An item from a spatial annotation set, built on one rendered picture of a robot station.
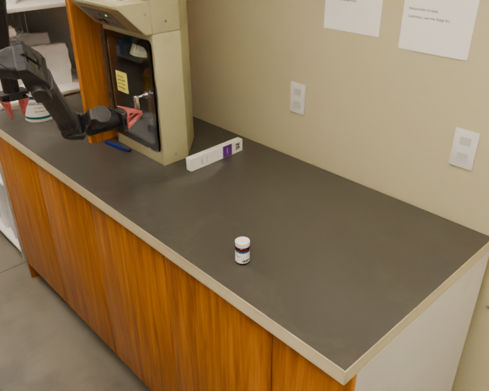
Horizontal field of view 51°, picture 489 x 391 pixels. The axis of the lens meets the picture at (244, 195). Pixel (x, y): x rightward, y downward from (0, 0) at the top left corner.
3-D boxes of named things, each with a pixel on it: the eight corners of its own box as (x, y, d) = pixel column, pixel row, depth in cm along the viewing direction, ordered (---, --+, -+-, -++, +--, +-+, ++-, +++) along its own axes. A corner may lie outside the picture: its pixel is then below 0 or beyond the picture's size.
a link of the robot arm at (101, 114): (61, 115, 164) (66, 140, 163) (69, 99, 155) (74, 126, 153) (98, 115, 171) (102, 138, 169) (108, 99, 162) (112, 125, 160)
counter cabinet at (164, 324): (134, 230, 321) (116, 91, 277) (435, 445, 191) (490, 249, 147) (30, 276, 281) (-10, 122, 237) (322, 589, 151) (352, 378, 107)
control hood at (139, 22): (102, 21, 184) (97, -9, 179) (153, 35, 164) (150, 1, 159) (72, 25, 177) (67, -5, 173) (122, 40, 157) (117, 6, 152)
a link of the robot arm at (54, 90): (18, 52, 125) (25, 92, 123) (41, 48, 125) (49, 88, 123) (60, 115, 166) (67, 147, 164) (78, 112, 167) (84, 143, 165)
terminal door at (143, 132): (116, 130, 204) (102, 27, 185) (161, 153, 185) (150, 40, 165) (115, 130, 204) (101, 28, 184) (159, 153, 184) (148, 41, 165)
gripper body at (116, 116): (111, 105, 175) (91, 110, 170) (126, 112, 168) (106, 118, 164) (114, 122, 178) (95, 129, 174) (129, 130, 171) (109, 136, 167)
